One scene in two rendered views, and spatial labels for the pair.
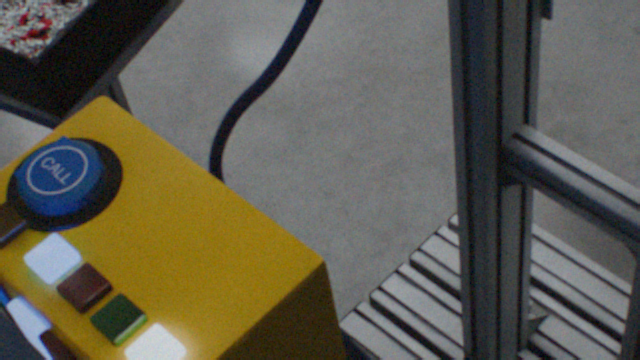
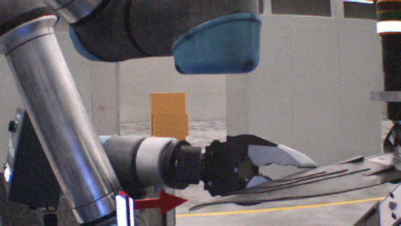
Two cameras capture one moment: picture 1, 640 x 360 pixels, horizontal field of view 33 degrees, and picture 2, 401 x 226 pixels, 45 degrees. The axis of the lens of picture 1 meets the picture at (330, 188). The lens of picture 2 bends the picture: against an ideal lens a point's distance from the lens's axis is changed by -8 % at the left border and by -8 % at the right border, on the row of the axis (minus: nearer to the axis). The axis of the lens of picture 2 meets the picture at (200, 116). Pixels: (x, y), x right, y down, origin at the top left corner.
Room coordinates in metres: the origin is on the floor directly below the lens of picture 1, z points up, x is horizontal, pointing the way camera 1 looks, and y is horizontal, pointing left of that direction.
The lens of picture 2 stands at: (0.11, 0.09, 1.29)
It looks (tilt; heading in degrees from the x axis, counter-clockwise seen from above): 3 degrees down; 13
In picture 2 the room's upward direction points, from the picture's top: 1 degrees counter-clockwise
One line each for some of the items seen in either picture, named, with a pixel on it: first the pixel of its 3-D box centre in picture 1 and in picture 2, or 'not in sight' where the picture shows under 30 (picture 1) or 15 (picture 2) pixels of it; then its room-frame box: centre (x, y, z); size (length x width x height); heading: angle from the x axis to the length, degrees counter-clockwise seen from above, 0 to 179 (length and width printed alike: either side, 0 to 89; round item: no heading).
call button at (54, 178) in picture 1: (62, 179); not in sight; (0.33, 0.12, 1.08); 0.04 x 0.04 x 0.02
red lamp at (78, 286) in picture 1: (84, 287); not in sight; (0.27, 0.11, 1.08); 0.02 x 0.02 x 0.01; 37
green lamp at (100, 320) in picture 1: (119, 319); not in sight; (0.25, 0.10, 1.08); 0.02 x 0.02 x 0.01; 37
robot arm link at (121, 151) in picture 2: not in sight; (121, 162); (0.85, 0.39, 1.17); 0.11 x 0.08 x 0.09; 74
